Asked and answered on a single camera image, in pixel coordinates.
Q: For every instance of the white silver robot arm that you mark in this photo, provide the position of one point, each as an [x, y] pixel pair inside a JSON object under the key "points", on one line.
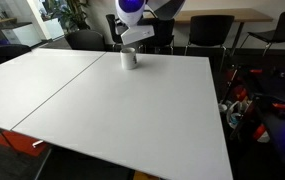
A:
{"points": [[131, 11]]}

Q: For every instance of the white mug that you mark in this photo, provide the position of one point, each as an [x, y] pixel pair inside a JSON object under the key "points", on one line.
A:
{"points": [[128, 58]]}

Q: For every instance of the black chair behind table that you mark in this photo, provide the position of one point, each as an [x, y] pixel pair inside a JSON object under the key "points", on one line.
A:
{"points": [[86, 40]]}

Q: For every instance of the black chair centre right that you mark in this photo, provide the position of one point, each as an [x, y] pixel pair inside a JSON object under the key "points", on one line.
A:
{"points": [[209, 31]]}

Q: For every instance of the green potted plant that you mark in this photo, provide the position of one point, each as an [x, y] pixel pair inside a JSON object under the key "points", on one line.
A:
{"points": [[70, 13]]}

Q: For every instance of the black side table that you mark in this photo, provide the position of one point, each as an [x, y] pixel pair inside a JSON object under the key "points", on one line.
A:
{"points": [[264, 87]]}

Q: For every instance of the white cabinet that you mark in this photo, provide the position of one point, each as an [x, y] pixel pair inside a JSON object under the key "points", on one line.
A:
{"points": [[22, 33]]}

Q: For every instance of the black chair far right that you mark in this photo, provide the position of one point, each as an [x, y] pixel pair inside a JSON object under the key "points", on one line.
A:
{"points": [[272, 36]]}

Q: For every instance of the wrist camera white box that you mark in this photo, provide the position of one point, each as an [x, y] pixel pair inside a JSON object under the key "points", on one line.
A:
{"points": [[135, 33]]}

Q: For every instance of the orange clamp handle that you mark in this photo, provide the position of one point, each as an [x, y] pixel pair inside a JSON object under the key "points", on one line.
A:
{"points": [[278, 106]]}

